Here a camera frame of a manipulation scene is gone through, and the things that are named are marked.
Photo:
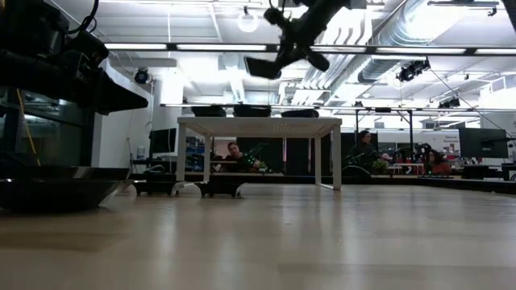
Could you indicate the person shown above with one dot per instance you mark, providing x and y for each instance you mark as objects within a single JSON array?
[
  {"x": 438, "y": 163},
  {"x": 234, "y": 152},
  {"x": 364, "y": 147}
]

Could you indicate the silver ventilation duct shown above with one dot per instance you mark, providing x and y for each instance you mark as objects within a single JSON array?
[{"x": 379, "y": 68}]

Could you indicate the black computer monitor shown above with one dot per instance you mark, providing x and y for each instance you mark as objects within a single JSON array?
[
  {"x": 163, "y": 140},
  {"x": 483, "y": 143}
]

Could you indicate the long ceiling light bar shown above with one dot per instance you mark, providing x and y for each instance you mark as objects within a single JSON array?
[{"x": 221, "y": 47}]

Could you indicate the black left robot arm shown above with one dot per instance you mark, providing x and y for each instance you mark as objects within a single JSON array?
[{"x": 20, "y": 40}]

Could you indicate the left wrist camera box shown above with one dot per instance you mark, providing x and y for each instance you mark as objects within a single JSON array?
[{"x": 89, "y": 49}]

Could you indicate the black round wavy mini plate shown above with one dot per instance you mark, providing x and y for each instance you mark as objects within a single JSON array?
[
  {"x": 60, "y": 195},
  {"x": 300, "y": 114}
]

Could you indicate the white plastic jug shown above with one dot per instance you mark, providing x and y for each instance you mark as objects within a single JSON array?
[{"x": 140, "y": 153}]

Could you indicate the white perforated metal shelf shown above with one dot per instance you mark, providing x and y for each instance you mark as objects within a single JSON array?
[{"x": 262, "y": 127}]

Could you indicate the black ceiling spotlight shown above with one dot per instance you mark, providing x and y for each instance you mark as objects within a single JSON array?
[
  {"x": 449, "y": 103},
  {"x": 413, "y": 70}
]

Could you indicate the small potted plant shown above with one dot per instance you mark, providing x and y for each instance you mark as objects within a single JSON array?
[
  {"x": 379, "y": 166},
  {"x": 262, "y": 165}
]

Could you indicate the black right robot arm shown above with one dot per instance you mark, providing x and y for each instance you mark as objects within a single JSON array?
[{"x": 511, "y": 12}]

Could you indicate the black aluminium table frame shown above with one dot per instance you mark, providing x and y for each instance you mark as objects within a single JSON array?
[{"x": 463, "y": 184}]

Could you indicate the black ceiling camera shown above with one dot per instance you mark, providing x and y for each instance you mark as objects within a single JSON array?
[{"x": 141, "y": 76}]

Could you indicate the black background gantry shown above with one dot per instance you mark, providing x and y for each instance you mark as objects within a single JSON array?
[{"x": 356, "y": 121}]

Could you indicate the black wavy square mini plate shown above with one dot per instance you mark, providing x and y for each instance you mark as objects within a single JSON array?
[
  {"x": 252, "y": 111},
  {"x": 262, "y": 67}
]

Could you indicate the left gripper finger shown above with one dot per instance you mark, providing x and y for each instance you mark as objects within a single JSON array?
[{"x": 109, "y": 98}]

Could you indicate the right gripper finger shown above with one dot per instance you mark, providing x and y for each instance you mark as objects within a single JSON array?
[{"x": 287, "y": 53}]

